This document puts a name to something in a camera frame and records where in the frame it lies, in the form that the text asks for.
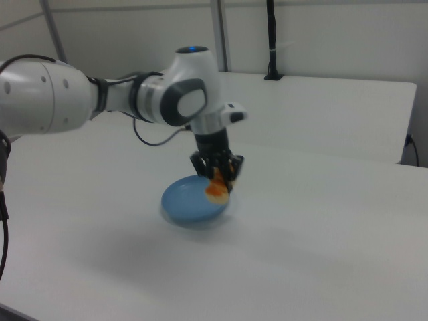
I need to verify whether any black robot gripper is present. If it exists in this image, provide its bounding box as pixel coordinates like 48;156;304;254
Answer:
189;128;245;192

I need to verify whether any blue round plate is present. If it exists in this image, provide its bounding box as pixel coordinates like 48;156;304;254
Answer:
160;174;232;230

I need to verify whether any thick black cable bundle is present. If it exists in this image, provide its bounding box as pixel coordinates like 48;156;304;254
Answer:
0;129;11;280

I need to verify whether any black pole with clamp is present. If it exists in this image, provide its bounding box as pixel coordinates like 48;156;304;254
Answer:
263;0;286;82

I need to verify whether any grey aluminium partition post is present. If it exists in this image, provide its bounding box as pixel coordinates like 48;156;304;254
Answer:
210;0;233;73
39;0;68;65

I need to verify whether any black cable with blue plug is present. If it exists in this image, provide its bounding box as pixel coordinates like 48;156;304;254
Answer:
405;133;420;167

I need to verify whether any bread roll with orange stripes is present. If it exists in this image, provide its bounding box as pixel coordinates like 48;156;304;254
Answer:
204;169;240;205

